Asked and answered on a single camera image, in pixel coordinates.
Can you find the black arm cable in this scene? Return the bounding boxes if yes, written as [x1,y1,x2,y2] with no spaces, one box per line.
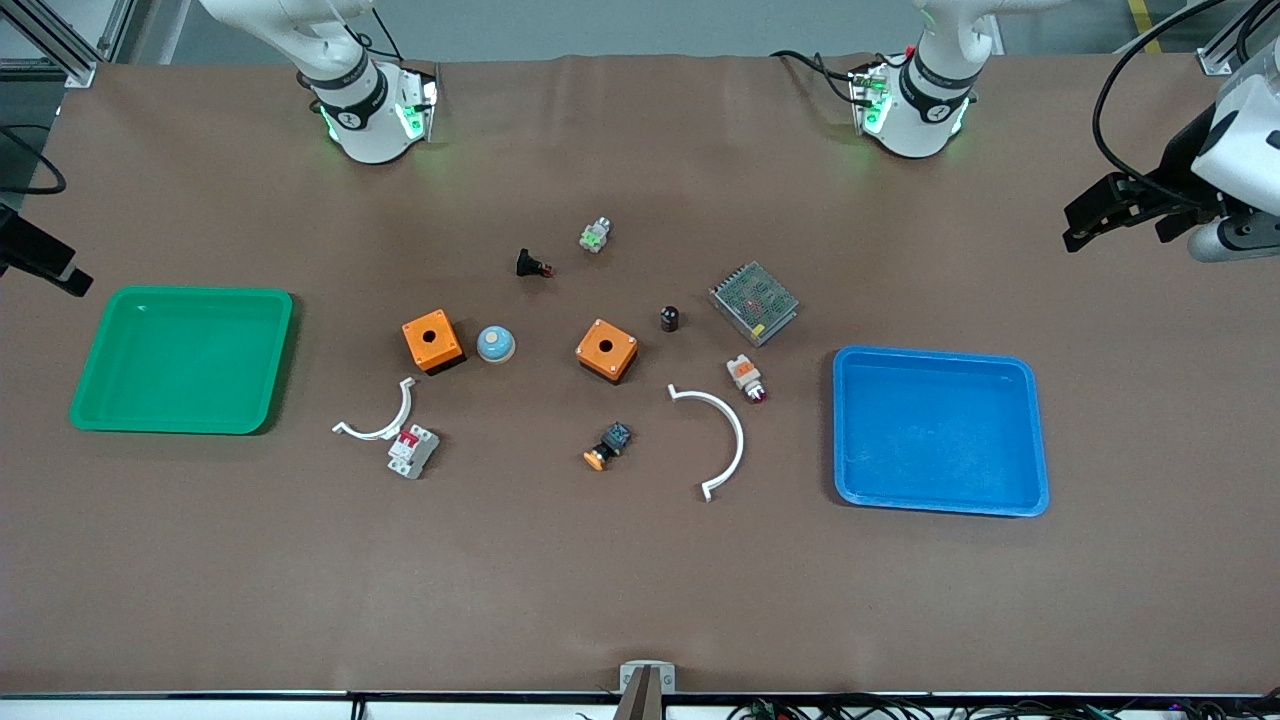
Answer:
[0,125,67,197]
[1092,0,1280,206]

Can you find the black base cables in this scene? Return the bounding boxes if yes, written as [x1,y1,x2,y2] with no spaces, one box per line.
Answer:
[770,48,861,106]

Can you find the orange push button switch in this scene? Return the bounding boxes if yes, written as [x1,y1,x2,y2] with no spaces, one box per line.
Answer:
[582,421,633,472]

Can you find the aluminium frame extrusion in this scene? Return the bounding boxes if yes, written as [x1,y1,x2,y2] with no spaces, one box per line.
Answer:
[0,0,136,89]
[1197,0,1280,76]

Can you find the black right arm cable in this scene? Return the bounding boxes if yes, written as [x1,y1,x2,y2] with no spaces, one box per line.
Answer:
[0,125,67,197]

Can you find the orange button box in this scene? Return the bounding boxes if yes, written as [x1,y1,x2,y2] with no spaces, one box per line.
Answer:
[574,318,640,385]
[401,308,467,377]

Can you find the large white curved bracket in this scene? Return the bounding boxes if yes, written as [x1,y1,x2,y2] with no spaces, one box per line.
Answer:
[667,383,747,503]

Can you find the metal mesh power supply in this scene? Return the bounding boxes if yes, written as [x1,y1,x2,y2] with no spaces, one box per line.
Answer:
[708,261,801,349]

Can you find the grey support pole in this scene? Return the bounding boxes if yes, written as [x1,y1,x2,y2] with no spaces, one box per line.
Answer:
[613,668,663,720]

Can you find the white red circuit breaker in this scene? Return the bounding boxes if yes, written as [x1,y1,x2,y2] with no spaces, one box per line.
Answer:
[387,424,441,481]

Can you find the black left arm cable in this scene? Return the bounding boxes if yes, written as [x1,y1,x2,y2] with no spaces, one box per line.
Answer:
[1092,0,1280,206]

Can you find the metal mount bracket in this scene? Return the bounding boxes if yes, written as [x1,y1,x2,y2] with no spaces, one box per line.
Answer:
[619,661,677,694]

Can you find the green plastic tray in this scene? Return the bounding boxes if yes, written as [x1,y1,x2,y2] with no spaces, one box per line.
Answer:
[68,286,296,436]

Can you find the small white curved bracket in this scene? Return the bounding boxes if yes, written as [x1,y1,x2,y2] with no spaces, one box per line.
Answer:
[331,376,418,443]

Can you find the white table frame rail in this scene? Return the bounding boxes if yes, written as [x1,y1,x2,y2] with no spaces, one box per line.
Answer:
[0,695,1280,720]

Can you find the silver base connector box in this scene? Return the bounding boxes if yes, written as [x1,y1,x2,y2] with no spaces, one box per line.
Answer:
[398,72,439,143]
[850,65,891,136]

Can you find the blue plastic tray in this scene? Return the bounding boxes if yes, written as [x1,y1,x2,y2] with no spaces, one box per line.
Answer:
[832,345,1051,518]

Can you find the black cable bundle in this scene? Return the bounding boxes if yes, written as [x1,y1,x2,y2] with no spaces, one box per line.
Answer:
[575,693,1280,720]

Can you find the red indicator light switch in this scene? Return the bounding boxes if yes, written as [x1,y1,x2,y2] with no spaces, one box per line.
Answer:
[725,353,771,406]

